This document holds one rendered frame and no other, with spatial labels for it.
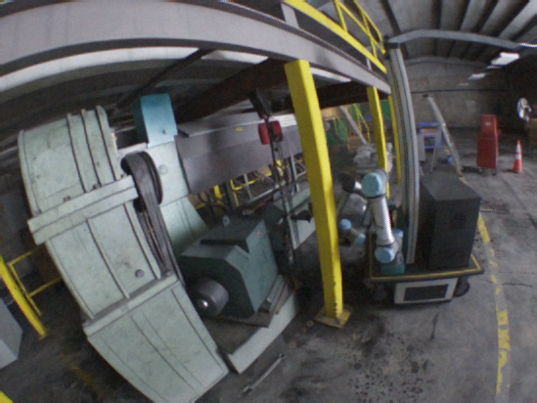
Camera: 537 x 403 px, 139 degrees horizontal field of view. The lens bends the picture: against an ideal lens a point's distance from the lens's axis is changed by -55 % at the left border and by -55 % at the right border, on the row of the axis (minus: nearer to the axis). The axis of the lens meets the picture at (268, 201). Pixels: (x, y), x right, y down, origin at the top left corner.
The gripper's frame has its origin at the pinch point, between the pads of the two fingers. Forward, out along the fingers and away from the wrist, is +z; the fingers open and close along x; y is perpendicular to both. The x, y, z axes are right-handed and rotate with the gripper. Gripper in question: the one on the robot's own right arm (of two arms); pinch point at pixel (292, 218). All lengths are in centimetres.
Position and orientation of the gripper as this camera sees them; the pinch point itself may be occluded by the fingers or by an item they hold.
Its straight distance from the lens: 178.0
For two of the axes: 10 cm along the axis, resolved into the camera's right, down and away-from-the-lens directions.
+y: 2.1, 9.3, 3.0
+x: -1.5, -2.7, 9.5
